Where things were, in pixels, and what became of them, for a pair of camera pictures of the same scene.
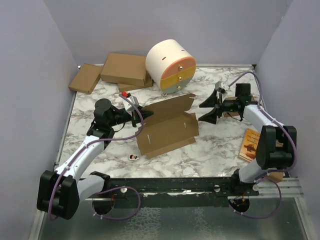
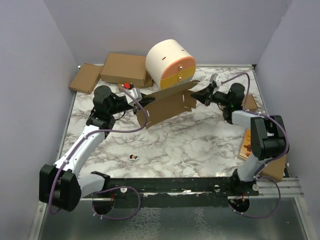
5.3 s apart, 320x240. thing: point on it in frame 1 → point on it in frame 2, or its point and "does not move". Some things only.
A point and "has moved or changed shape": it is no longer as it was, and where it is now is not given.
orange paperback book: x=249 y=146 does not move
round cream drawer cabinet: x=170 y=65 does not move
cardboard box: x=86 y=78 does not move
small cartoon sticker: x=132 y=157 does not move
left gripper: x=135 y=117 → x=145 y=100
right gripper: x=210 y=102 → x=203 y=96
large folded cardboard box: x=126 y=69 does not move
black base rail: x=175 y=192 does not move
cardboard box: x=169 y=127 has moved or changed shape
